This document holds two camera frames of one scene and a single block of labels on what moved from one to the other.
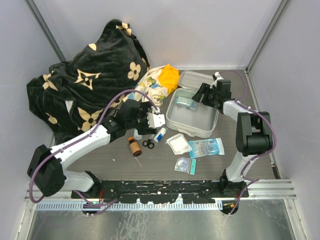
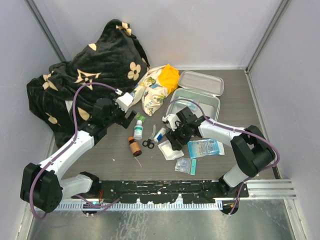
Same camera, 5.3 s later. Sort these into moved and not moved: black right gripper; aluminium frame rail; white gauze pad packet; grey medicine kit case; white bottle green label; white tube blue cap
Moved: white gauze pad packet; black right gripper
Not moved: grey medicine kit case; white bottle green label; aluminium frame rail; white tube blue cap
